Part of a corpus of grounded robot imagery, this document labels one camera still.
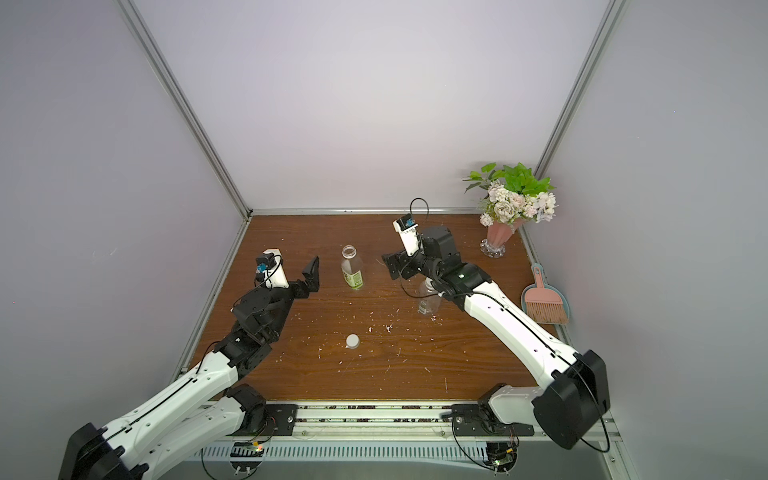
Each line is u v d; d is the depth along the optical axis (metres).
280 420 0.73
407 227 0.64
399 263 0.67
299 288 0.66
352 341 0.86
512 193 0.85
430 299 0.86
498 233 0.97
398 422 0.74
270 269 0.61
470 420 0.72
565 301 0.92
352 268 0.95
